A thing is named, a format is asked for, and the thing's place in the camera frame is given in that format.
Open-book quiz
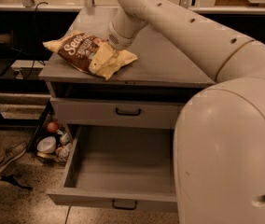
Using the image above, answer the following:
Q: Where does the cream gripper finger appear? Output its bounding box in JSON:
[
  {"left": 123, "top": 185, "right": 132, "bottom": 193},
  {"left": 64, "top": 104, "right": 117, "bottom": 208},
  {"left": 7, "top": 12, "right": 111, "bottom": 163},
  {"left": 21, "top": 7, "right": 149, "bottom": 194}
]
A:
[{"left": 89, "top": 43, "right": 114, "bottom": 74}]

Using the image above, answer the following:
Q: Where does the brown and yellow chip bag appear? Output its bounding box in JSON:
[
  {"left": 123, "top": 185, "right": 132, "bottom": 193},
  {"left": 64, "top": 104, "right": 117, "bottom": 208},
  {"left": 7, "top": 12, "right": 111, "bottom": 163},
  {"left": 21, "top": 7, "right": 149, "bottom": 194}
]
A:
[{"left": 43, "top": 30, "right": 137, "bottom": 80}]

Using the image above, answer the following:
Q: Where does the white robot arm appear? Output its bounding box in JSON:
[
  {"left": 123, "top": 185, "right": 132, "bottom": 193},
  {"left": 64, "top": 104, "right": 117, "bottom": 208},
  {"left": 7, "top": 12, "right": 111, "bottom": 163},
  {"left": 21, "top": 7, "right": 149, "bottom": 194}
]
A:
[{"left": 106, "top": 0, "right": 265, "bottom": 224}]

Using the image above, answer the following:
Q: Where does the grey drawer cabinet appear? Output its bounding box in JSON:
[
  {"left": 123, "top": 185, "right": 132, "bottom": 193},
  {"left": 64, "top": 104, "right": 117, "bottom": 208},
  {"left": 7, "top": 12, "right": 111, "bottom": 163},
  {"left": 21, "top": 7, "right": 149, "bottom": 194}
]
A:
[{"left": 40, "top": 8, "right": 213, "bottom": 145}]

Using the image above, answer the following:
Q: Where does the closed grey upper drawer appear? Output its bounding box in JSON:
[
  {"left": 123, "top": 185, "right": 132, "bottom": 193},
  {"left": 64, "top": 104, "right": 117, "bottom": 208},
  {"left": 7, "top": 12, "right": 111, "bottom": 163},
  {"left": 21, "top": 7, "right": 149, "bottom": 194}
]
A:
[{"left": 50, "top": 98, "right": 182, "bottom": 129}]

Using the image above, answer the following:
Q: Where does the open grey middle drawer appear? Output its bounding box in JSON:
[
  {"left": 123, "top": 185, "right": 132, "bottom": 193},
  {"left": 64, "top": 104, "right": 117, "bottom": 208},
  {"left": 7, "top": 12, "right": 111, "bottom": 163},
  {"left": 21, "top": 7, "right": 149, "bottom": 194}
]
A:
[{"left": 48, "top": 126, "right": 177, "bottom": 212}]

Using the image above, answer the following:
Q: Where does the red apple in bin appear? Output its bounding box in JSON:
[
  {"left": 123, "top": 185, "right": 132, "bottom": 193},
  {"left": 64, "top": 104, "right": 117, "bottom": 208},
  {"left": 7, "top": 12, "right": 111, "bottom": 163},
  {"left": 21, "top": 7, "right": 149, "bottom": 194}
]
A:
[{"left": 47, "top": 121, "right": 59, "bottom": 133}]

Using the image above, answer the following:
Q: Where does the black bin of small items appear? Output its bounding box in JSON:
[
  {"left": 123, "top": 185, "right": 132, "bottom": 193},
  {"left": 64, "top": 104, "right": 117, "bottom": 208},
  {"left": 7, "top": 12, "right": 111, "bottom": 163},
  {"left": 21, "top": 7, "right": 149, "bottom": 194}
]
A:
[{"left": 27, "top": 102, "right": 72, "bottom": 165}]

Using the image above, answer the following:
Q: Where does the white bowl in bin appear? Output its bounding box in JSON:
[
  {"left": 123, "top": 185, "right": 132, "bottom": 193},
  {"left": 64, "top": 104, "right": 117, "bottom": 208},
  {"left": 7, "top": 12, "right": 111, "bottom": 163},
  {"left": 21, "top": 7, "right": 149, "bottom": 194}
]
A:
[{"left": 36, "top": 136, "right": 56, "bottom": 154}]

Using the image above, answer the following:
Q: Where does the black cable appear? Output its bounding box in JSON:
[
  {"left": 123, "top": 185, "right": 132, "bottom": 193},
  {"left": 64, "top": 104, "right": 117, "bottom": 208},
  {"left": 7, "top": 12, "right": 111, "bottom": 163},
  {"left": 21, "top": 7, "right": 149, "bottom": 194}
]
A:
[{"left": 10, "top": 2, "right": 49, "bottom": 80}]

